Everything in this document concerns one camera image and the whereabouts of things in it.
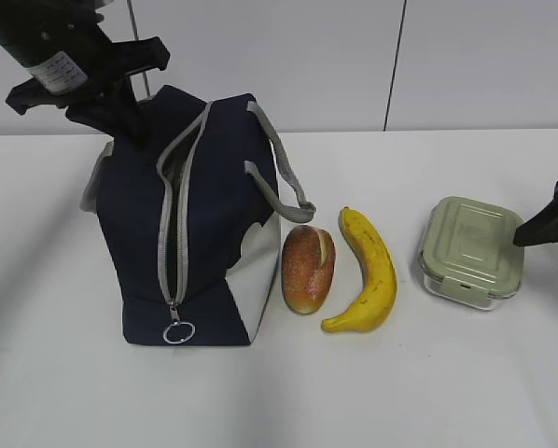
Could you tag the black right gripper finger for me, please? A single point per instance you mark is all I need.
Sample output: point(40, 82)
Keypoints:
point(542, 228)

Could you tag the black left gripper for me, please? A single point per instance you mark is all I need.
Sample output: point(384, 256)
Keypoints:
point(72, 62)

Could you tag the green lid glass container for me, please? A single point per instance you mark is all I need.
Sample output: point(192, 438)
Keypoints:
point(467, 254)

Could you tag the navy blue lunch bag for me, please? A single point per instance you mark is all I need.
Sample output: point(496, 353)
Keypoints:
point(192, 219)

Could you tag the yellow banana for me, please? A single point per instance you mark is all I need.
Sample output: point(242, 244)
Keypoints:
point(369, 310)

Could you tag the brown bread roll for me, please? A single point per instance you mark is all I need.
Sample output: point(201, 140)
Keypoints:
point(308, 260)

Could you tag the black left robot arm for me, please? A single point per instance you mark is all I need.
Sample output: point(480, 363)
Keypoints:
point(15, 13)

